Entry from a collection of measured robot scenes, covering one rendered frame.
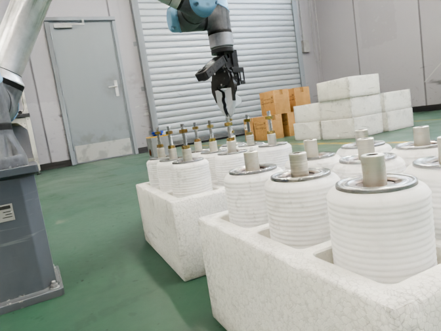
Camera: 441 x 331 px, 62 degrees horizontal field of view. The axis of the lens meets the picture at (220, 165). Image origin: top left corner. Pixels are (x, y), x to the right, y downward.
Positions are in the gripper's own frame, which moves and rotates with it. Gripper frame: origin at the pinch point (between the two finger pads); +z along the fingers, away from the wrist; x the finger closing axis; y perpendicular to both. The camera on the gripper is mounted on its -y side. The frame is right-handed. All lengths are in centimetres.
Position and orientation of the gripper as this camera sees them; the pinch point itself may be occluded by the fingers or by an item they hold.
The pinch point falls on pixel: (227, 113)
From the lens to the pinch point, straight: 117.6
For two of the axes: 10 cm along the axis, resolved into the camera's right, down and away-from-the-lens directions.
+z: 1.5, 9.8, 1.2
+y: 6.3, -1.9, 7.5
